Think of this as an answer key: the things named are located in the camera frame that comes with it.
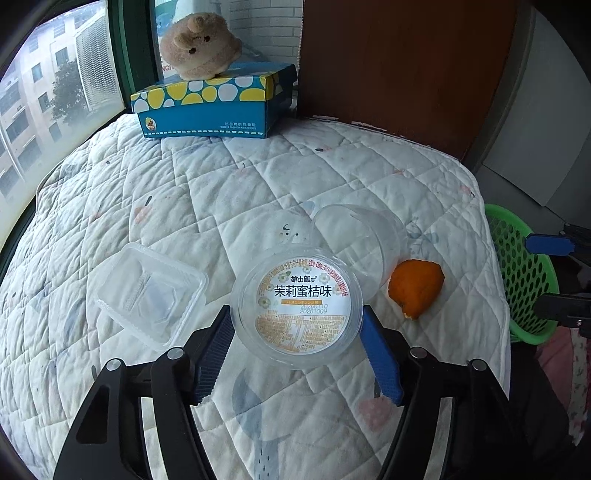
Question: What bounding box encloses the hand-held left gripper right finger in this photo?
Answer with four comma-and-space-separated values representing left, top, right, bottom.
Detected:
362, 305, 527, 480

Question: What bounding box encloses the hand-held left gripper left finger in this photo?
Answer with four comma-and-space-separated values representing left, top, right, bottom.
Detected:
53, 305, 236, 480

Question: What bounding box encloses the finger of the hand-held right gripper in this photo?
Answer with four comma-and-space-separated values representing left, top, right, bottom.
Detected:
524, 224, 591, 259
533, 291, 591, 329

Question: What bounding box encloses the green mesh wastebasket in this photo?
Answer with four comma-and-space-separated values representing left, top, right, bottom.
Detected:
482, 203, 561, 344

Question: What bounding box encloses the orange peel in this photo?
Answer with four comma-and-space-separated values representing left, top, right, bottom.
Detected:
387, 259, 446, 320

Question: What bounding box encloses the clear plastic tray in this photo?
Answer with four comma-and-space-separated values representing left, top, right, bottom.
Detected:
87, 242, 207, 349

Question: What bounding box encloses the round clear labelled lid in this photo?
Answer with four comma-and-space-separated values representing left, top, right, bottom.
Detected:
231, 251, 365, 368

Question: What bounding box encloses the clear plastic cup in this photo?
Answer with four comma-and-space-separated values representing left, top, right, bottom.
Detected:
310, 203, 408, 289

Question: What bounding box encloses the floral patterned cloth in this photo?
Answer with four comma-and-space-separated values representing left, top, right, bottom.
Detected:
536, 328, 591, 444

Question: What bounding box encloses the white cabinet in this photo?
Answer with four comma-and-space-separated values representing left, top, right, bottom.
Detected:
462, 0, 591, 217

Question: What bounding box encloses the white quilted mattress pad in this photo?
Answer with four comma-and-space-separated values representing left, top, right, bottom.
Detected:
0, 111, 511, 480

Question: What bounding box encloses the blue dotted cardboard box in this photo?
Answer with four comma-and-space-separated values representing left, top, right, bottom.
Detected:
130, 64, 298, 140

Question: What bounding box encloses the brown wooden cabinet panel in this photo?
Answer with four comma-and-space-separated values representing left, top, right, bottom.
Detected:
298, 0, 518, 162

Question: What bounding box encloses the beige plush toy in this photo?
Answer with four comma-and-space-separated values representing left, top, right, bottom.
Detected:
159, 11, 243, 80

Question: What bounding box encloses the green window frame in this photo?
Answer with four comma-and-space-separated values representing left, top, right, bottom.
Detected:
0, 0, 160, 250

